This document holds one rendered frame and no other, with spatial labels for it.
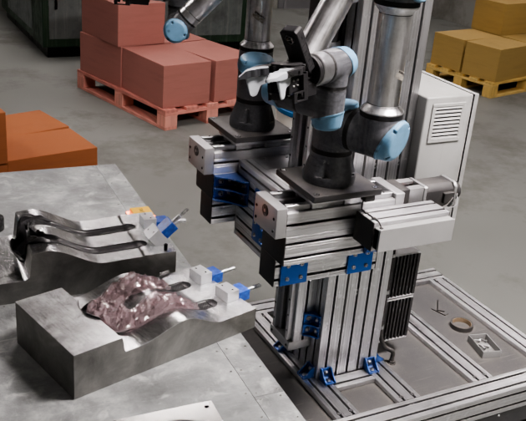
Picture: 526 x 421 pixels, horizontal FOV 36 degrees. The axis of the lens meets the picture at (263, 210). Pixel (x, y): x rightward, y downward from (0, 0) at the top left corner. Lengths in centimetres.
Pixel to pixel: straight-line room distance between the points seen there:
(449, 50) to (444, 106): 535
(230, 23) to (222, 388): 667
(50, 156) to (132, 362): 257
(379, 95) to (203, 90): 394
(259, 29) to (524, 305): 203
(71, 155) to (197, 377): 263
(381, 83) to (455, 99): 53
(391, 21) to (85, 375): 112
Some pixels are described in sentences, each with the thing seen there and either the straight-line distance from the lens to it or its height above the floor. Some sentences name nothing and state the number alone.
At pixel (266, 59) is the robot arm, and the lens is 267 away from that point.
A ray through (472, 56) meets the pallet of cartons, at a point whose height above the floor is 32.
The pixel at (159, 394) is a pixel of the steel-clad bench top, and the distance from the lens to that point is 180.
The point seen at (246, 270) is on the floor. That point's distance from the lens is 400.
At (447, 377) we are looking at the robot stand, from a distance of 306.
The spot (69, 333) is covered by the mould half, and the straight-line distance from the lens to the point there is 180.
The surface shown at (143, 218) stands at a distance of 230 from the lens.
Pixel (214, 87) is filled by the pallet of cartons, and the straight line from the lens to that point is 606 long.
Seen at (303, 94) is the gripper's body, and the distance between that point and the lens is 179.
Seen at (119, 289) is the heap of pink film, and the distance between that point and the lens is 197.
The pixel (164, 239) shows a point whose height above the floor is 91.
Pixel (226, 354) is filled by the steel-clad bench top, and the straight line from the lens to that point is 194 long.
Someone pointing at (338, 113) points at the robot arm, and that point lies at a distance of 194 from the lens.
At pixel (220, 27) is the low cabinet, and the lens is 824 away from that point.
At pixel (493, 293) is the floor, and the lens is 415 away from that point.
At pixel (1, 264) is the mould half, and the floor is 86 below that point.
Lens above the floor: 188
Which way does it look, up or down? 24 degrees down
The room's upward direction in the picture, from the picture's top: 5 degrees clockwise
